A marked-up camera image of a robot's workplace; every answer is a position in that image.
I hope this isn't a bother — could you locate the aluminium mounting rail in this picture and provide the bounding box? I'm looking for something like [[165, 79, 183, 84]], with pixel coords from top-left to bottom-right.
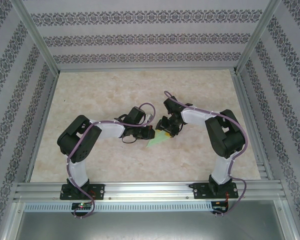
[[13, 181, 287, 204]]

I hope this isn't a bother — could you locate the grey metal tray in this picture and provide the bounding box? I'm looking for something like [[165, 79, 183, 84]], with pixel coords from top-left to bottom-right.
[[4, 201, 300, 240]]

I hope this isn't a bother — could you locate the slotted grey cable duct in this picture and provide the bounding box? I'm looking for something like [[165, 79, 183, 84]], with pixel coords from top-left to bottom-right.
[[23, 201, 213, 213]]

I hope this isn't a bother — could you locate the small circuit board green light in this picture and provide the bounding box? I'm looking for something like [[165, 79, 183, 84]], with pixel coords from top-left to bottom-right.
[[71, 202, 92, 210]]

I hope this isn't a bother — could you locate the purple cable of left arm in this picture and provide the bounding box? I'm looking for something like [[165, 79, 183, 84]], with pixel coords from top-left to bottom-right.
[[66, 102, 157, 220]]

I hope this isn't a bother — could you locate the aluminium side rail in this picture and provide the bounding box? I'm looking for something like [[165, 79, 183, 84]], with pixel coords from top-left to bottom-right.
[[231, 71, 275, 181], [24, 72, 60, 183]]

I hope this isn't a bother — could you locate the black base plate left arm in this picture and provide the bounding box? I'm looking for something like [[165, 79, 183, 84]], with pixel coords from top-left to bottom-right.
[[60, 183, 106, 201]]

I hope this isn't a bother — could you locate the aluminium frame post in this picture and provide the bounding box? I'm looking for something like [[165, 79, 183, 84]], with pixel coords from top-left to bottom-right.
[[236, 0, 283, 74], [11, 0, 60, 74]]

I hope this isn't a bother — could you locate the aluminium frame crossbar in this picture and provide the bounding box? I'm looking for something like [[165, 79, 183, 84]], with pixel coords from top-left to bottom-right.
[[56, 66, 238, 74]]

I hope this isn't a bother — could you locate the light green paper sheet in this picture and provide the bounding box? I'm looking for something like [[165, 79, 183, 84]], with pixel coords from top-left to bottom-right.
[[146, 130, 170, 148]]

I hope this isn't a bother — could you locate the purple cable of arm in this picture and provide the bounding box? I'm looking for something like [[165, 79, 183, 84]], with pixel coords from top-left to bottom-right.
[[164, 90, 248, 218], [66, 102, 157, 220]]

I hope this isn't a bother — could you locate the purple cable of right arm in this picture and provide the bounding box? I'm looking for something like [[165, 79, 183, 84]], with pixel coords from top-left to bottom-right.
[[164, 90, 248, 218]]

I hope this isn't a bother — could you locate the black base plate right arm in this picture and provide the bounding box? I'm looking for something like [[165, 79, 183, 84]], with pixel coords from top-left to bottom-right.
[[192, 182, 239, 200]]

